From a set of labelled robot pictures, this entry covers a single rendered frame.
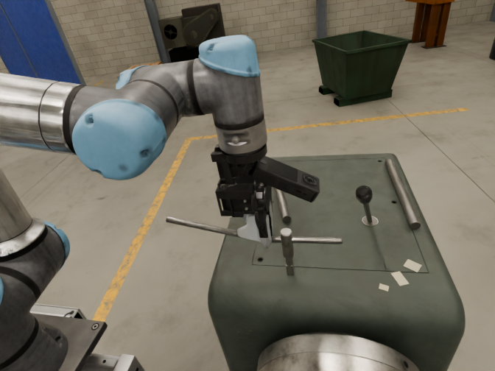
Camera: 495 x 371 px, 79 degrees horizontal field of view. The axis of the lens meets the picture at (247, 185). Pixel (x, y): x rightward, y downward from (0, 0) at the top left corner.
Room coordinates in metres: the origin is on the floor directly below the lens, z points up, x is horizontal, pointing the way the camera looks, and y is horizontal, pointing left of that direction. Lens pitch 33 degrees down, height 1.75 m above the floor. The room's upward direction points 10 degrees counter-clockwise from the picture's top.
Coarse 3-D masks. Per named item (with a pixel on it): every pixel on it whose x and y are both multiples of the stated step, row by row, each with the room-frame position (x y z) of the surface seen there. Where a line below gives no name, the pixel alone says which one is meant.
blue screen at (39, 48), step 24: (0, 0) 5.99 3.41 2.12; (24, 0) 5.14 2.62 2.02; (48, 0) 4.56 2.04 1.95; (0, 24) 6.55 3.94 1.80; (24, 24) 5.52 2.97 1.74; (48, 24) 4.79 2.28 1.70; (0, 48) 7.26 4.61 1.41; (24, 48) 5.98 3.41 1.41; (48, 48) 5.11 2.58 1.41; (24, 72) 6.60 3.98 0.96; (48, 72) 5.51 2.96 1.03; (72, 72) 4.70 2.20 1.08
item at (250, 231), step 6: (252, 216) 0.40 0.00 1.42; (252, 222) 0.40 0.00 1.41; (240, 228) 0.41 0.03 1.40; (246, 228) 0.41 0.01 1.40; (252, 228) 0.41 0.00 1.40; (258, 228) 0.40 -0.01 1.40; (240, 234) 0.41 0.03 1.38; (246, 234) 0.41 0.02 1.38; (252, 234) 0.41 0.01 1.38; (258, 234) 0.40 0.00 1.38; (270, 234) 0.41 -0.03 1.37; (258, 240) 0.40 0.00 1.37; (264, 240) 0.39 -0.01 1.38; (270, 240) 0.40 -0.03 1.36; (264, 246) 0.40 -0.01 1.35
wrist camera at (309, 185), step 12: (264, 156) 0.44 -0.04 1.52; (264, 168) 0.41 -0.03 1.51; (276, 168) 0.42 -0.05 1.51; (288, 168) 0.43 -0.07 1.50; (264, 180) 0.40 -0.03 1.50; (276, 180) 0.40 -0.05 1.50; (288, 180) 0.39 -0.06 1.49; (300, 180) 0.40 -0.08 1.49; (312, 180) 0.40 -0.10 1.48; (288, 192) 0.39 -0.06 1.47; (300, 192) 0.39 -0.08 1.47; (312, 192) 0.38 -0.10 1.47
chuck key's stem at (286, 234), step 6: (288, 228) 0.42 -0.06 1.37; (282, 234) 0.41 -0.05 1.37; (288, 234) 0.40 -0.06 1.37; (282, 240) 0.41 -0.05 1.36; (288, 240) 0.40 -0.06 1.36; (282, 246) 0.41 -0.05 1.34; (288, 246) 0.40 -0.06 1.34; (288, 252) 0.40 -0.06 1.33; (288, 258) 0.40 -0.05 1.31; (288, 264) 0.41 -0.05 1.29; (288, 270) 0.41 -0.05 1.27
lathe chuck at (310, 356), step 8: (280, 360) 0.27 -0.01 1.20; (288, 360) 0.26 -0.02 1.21; (296, 360) 0.26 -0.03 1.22; (304, 360) 0.25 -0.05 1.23; (312, 360) 0.25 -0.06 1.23; (320, 360) 0.25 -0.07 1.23; (328, 360) 0.24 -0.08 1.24; (336, 360) 0.24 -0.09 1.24; (344, 360) 0.24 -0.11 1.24; (352, 360) 0.24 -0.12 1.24; (360, 360) 0.24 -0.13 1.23; (368, 360) 0.24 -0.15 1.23; (264, 368) 0.28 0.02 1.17; (272, 368) 0.27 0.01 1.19; (280, 368) 0.26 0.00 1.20; (288, 368) 0.25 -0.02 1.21; (296, 368) 0.25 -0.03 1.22; (304, 368) 0.24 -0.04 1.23; (312, 368) 0.24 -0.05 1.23; (320, 368) 0.23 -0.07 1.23; (328, 368) 0.23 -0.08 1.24; (336, 368) 0.23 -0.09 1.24; (344, 368) 0.23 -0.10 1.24; (352, 368) 0.23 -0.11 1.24; (360, 368) 0.22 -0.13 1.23; (368, 368) 0.22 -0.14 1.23; (376, 368) 0.22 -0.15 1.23; (384, 368) 0.22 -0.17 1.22; (392, 368) 0.23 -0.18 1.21
